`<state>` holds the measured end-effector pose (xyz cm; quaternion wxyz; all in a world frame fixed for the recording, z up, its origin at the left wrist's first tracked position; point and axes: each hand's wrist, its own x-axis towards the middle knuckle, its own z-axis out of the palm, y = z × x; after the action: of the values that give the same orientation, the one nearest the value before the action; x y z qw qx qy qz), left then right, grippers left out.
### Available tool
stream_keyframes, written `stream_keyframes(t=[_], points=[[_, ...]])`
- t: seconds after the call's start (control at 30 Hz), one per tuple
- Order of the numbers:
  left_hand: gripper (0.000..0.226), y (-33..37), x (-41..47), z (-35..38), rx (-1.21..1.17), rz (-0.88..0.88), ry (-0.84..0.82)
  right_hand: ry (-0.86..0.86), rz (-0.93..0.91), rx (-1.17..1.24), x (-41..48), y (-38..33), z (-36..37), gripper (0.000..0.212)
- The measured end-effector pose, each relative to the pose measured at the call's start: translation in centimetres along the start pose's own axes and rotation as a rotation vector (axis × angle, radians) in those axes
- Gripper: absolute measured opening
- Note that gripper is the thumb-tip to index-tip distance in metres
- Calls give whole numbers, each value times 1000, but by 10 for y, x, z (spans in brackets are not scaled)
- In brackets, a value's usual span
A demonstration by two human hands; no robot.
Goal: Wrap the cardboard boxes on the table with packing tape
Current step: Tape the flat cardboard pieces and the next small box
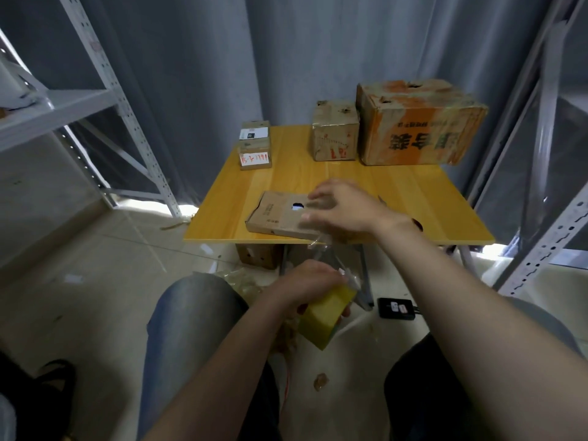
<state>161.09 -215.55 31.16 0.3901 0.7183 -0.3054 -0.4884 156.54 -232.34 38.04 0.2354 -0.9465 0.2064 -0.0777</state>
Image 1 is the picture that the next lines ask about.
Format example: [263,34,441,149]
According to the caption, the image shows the tape scraps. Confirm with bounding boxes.
[220,266,304,359]

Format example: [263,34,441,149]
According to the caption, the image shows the yellow wooden table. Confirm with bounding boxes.
[184,124,497,313]

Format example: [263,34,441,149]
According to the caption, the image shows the person's right hand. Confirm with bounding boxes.
[298,179,412,241]

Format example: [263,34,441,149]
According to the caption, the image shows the grey curtain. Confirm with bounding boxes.
[0,0,588,206]

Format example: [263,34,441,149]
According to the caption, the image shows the person's left hand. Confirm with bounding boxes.
[265,260,354,320]

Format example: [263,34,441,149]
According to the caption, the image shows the yellow tape roll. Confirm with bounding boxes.
[296,282,360,352]

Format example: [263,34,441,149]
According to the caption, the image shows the grey metal shelf unit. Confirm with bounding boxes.
[464,0,588,300]
[0,0,185,221]

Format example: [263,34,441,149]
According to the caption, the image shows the medium brown cardboard box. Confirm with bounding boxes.
[311,100,361,164]

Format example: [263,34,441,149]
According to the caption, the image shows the person's right leg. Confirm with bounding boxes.
[383,296,588,441]

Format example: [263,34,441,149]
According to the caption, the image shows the long white-labelled cardboard box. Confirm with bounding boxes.
[237,121,274,171]

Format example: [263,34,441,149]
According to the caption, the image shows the black power adapter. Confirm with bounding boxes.
[377,296,417,322]

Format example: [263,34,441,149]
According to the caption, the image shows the person's right forearm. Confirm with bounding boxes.
[377,216,588,441]

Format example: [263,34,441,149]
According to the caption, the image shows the small cardboard box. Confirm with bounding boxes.
[244,190,350,243]

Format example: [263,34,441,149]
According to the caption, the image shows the person's left forearm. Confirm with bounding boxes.
[142,289,306,441]

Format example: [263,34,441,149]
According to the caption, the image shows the plain brown cardboard box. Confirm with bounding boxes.
[235,243,282,270]

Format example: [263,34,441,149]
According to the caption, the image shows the large orange print cardboard box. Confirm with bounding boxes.
[355,80,490,168]

